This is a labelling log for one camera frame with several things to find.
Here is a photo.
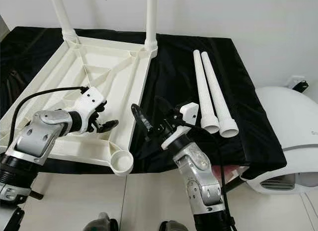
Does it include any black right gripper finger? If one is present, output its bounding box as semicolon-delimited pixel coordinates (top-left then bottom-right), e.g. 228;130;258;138
154;95;177;121
131;103;154;137

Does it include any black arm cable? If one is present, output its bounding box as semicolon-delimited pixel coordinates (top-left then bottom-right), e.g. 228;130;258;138
184;119;237;231
7;86;90;147

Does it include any white plastic table leg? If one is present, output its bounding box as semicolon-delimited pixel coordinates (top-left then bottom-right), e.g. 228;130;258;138
144;0;159;49
50;0;79;43
201;51;240;138
193;50;220;135

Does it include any black power plug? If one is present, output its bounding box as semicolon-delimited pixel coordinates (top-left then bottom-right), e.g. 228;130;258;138
292;80;309;91

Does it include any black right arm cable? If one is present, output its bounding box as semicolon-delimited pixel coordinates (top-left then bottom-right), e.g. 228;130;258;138
184;119;237;231

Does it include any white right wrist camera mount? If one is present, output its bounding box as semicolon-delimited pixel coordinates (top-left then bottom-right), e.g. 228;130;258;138
161;102;199;151

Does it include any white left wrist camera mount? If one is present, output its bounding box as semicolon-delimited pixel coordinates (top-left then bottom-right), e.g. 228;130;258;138
79;87;107;125

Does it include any white dome litter box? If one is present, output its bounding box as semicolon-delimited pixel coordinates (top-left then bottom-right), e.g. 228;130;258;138
241;86;318;196

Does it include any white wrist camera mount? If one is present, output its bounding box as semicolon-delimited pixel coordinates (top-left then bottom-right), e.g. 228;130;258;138
161;102;199;151
79;87;107;125

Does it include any white wall socket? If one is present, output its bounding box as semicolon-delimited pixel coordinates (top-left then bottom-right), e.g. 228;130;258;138
289;76;305;87

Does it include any white plastic table top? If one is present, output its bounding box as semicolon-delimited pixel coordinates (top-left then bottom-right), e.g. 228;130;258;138
0;35;158;177

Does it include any pink cloth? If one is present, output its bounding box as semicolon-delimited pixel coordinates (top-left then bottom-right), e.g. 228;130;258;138
213;165;239;181

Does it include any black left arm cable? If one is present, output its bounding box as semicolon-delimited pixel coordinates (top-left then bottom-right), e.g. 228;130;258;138
7;86;90;147

